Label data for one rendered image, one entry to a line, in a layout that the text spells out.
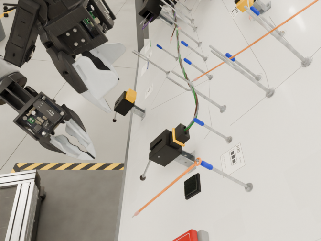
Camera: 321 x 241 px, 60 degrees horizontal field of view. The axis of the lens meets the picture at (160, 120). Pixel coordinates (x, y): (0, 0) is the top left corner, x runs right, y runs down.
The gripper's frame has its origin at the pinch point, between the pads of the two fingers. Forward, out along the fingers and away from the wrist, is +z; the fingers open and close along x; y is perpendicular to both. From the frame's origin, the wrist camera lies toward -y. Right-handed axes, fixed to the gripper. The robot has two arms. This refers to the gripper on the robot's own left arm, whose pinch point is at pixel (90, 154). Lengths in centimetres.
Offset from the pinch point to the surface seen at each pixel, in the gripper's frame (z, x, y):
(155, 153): 9.1, 8.4, 6.6
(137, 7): -28, 61, -71
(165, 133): 8.2, 12.6, 7.0
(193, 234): 19.8, 2.1, 17.2
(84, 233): 29, -45, -110
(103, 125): -5, 11, -175
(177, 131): 9.3, 14.1, 8.5
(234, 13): 4, 51, -7
